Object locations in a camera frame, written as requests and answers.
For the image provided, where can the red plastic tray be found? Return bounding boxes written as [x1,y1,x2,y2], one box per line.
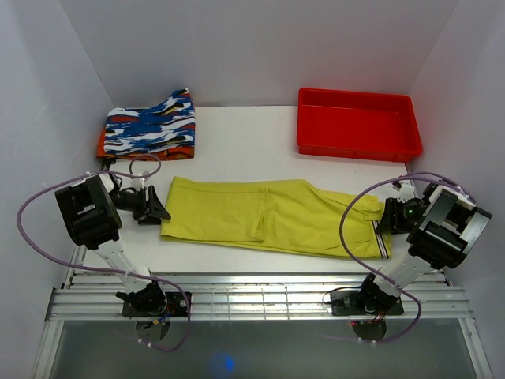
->
[296,88,423,163]

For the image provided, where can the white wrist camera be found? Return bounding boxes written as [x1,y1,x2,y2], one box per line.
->
[392,180,416,203]
[132,171,151,191]

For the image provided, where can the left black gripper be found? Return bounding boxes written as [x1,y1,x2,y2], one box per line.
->
[110,185,170,225]

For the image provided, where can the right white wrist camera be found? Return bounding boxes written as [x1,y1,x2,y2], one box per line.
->
[392,180,416,203]

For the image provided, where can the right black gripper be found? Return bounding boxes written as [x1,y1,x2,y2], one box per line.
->
[374,197,429,235]

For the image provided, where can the aluminium rail frame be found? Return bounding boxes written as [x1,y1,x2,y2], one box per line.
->
[31,157,494,379]

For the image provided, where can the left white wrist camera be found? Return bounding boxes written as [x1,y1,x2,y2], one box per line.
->
[132,171,151,191]

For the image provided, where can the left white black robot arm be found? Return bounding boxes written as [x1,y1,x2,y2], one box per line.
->
[55,174,171,316]

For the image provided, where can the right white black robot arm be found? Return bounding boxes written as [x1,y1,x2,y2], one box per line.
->
[355,183,492,313]

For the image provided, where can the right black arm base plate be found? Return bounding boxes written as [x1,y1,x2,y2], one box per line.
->
[329,287,404,316]

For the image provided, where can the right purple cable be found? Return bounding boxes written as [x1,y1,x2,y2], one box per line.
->
[315,170,478,344]

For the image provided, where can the yellow-green trousers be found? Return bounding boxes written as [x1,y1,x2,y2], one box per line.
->
[160,177,392,260]

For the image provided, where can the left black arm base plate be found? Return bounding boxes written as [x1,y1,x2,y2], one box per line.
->
[120,291,193,317]

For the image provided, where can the folded multicolour patterned trousers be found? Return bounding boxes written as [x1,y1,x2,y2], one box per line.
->
[96,88,196,161]

